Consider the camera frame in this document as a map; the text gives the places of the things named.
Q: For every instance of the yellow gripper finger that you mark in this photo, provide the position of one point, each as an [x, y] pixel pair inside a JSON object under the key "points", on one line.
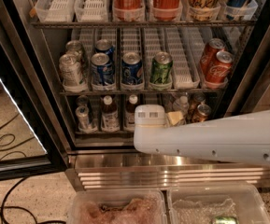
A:
{"points": [[175, 118]]}

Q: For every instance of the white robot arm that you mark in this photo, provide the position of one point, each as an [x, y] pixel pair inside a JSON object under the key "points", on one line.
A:
{"points": [[244, 138]]}

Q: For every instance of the gold can bottom front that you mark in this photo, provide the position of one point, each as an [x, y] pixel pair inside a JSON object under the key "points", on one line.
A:
{"points": [[201, 113]]}

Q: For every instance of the gold can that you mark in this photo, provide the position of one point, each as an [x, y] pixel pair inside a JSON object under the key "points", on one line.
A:
{"points": [[201, 113], [195, 100]]}

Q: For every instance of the gold can bottom back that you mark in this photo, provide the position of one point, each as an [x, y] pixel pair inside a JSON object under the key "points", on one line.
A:
{"points": [[195, 100]]}

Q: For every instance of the empty white tray middle shelf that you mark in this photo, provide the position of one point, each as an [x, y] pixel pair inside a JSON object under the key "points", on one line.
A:
{"points": [[183, 74]]}

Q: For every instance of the green soda can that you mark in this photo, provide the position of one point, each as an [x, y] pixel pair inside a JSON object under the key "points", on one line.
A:
{"points": [[160, 68]]}

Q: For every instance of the red coke can front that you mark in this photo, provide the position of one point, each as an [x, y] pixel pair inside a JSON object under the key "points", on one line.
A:
{"points": [[219, 67]]}

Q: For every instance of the red coke can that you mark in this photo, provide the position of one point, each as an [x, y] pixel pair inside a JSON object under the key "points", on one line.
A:
{"points": [[219, 67], [213, 46]]}

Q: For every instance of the blue pepsi can centre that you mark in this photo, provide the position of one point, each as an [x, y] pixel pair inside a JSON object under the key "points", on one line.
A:
{"points": [[131, 68]]}

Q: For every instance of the blue pepsi can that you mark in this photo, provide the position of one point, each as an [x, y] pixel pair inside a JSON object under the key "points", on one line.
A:
{"points": [[105, 46], [102, 70], [131, 68]]}

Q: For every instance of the red coke can back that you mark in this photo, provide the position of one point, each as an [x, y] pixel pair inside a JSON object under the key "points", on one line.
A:
{"points": [[213, 46]]}

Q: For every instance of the blue pepsi can front left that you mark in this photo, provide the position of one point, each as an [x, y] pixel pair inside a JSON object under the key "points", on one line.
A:
{"points": [[102, 70]]}

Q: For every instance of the steel fridge base grille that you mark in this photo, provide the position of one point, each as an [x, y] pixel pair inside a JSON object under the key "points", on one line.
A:
{"points": [[165, 177]]}

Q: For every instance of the silver slim can bottom left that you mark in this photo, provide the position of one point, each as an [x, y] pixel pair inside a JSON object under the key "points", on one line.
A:
{"points": [[84, 117]]}

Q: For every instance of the dark can bottom back left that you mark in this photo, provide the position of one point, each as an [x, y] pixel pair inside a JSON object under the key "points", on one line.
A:
{"points": [[82, 100]]}

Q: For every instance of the blue pepsi can back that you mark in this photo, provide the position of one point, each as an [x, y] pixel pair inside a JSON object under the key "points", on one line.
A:
{"points": [[105, 46]]}

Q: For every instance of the green can in bin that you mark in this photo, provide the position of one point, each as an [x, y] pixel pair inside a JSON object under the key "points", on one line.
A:
{"points": [[224, 220]]}

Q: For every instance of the white can middle front left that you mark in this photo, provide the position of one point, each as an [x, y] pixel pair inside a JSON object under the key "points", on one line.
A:
{"points": [[71, 70]]}

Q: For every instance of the white can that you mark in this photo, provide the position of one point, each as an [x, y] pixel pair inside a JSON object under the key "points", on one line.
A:
{"points": [[71, 70], [76, 47]]}

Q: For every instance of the white can middle back left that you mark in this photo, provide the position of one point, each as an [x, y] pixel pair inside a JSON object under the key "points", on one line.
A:
{"points": [[76, 47]]}

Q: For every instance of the open glass fridge door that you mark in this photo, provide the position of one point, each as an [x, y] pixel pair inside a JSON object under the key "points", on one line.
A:
{"points": [[31, 137]]}

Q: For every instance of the clear water bottle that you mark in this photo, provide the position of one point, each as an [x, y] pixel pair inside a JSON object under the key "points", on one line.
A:
{"points": [[181, 104]]}

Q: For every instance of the brown juice bottle right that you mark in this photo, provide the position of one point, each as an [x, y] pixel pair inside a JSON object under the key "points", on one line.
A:
{"points": [[129, 119]]}

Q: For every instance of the brown juice bottle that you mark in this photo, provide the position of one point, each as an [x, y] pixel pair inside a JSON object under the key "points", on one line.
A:
{"points": [[110, 115], [129, 119]]}

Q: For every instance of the brown juice bottle left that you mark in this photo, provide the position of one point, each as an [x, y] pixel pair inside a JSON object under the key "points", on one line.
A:
{"points": [[110, 115]]}

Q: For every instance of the clear bin with bubble wrap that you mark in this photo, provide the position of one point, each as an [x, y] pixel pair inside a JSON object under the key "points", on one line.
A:
{"points": [[199, 203]]}

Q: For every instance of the clear bin with pink wrap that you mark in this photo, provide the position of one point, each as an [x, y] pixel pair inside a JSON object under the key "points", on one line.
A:
{"points": [[118, 206]]}

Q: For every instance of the empty white tray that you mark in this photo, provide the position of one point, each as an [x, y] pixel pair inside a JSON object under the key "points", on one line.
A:
{"points": [[55, 10], [91, 10]]}

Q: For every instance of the empty white tray top left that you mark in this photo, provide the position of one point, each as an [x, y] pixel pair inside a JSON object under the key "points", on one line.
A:
{"points": [[55, 10]]}

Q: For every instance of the right fridge door frame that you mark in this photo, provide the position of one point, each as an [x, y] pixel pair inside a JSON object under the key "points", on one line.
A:
{"points": [[252, 87]]}

